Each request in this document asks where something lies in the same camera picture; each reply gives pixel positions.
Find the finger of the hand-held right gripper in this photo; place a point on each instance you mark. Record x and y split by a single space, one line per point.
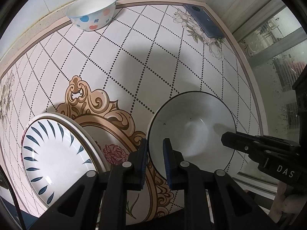
302 110
244 143

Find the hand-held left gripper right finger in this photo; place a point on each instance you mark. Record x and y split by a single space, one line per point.
167 163

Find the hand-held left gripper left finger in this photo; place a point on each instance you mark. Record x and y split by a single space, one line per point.
144 163

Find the white bowl dark rim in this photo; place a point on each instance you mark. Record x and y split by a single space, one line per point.
191 115

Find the white plate grey floral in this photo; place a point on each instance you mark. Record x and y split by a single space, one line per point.
88 143

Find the blue striped plate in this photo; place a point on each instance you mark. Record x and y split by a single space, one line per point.
55 158

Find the person's right hand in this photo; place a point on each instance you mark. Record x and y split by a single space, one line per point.
293 206

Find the frosted glass sliding door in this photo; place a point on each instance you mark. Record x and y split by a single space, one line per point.
271 52

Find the floral diamond pattern tablecloth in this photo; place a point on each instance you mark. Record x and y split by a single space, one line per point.
134 64

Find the dark blue smartphone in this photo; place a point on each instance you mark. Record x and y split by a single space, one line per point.
203 21

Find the polka dot bowl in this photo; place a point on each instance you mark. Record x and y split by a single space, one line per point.
92 16

